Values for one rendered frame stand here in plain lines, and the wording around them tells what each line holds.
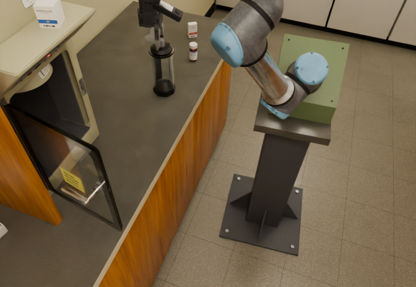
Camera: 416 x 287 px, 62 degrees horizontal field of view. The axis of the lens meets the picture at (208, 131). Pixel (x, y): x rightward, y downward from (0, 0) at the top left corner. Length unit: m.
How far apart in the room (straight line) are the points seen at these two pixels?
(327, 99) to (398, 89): 2.13
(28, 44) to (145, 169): 0.61
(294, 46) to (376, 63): 2.36
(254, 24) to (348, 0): 3.00
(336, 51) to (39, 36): 1.10
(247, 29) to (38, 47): 0.51
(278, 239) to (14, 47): 1.78
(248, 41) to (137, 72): 0.91
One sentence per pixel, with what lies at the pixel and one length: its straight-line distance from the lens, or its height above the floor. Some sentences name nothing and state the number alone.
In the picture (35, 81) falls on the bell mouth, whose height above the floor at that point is 1.33.
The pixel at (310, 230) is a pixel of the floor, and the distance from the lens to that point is 2.35.
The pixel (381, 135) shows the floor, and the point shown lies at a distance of 3.07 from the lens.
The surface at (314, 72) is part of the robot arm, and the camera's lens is 1.28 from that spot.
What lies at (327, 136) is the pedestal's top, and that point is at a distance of 1.52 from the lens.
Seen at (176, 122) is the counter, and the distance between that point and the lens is 1.47.
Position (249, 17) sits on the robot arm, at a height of 1.55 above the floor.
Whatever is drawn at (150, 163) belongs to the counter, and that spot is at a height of 0.94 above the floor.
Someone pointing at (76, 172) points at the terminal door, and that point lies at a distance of 0.99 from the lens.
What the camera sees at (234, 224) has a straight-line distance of 2.25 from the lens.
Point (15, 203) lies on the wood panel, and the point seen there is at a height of 1.00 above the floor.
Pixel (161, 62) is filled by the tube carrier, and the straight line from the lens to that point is 1.47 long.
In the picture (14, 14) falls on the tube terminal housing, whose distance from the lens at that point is 1.02.
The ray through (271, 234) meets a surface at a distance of 2.26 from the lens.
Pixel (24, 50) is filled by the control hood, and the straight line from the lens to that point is 0.95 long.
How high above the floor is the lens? 2.00
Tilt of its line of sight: 48 degrees down
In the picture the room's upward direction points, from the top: 3 degrees clockwise
